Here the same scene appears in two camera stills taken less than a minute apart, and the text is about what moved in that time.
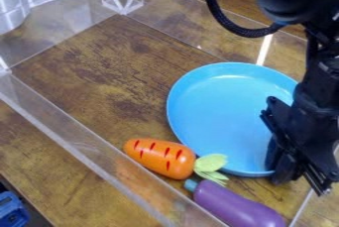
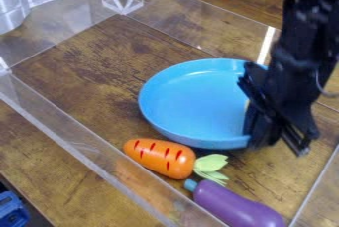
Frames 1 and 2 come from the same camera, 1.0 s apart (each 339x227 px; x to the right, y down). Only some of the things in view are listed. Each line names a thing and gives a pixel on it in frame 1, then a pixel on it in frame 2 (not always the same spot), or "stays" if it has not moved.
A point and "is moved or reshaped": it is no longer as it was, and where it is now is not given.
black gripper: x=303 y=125 -> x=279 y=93
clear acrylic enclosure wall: x=75 y=174 stays
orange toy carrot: x=175 y=162 stays
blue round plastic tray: x=215 y=106 is moved or reshaped
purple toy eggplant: x=232 y=207 stays
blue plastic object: x=13 y=214 stays
